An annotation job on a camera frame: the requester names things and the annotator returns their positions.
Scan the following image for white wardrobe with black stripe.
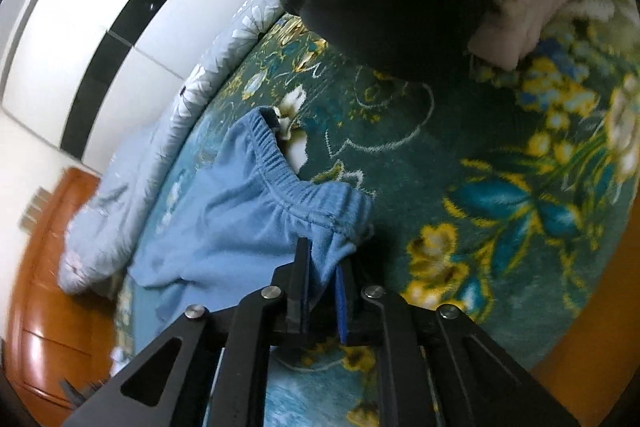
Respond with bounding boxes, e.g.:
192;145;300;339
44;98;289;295
1;0;247;172

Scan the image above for blue fleece pants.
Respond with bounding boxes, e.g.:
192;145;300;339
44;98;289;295
128;107;373;348

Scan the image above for light blue floral quilt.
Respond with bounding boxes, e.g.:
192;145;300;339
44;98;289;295
58;0;284;295

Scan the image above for green floral bed blanket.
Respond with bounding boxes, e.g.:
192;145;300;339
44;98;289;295
116;0;639;426

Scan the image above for orange wooden headboard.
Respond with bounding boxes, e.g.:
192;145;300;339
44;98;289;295
3;168;115;426

